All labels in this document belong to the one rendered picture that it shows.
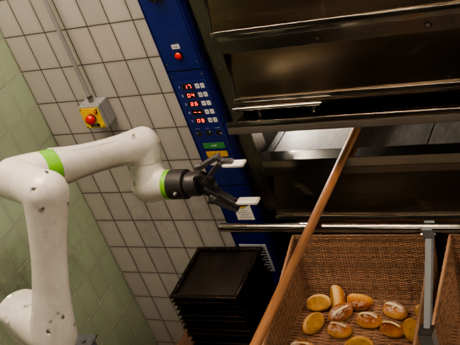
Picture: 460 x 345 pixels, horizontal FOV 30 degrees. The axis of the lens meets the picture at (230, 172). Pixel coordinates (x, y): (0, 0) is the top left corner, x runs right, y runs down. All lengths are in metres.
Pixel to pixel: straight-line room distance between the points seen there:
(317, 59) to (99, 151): 0.81
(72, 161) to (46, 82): 1.02
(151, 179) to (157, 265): 1.24
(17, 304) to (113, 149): 0.52
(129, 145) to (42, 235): 0.45
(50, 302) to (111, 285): 1.57
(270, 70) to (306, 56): 0.14
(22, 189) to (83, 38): 1.07
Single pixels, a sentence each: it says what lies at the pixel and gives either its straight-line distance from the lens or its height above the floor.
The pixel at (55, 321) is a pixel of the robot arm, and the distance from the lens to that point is 2.36.
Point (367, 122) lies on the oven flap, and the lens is 2.74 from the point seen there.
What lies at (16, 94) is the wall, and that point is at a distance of 3.45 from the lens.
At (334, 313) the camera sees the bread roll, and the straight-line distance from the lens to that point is 3.24.
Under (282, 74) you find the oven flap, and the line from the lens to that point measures 2.92.
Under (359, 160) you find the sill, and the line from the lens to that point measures 3.03.
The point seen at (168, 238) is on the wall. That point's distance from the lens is 3.65.
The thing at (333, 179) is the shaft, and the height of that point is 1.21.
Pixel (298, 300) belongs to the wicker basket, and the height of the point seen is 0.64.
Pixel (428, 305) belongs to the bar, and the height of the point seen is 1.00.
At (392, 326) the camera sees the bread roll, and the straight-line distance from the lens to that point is 3.13.
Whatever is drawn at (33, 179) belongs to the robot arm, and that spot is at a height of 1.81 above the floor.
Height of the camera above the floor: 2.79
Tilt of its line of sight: 31 degrees down
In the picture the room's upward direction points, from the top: 21 degrees counter-clockwise
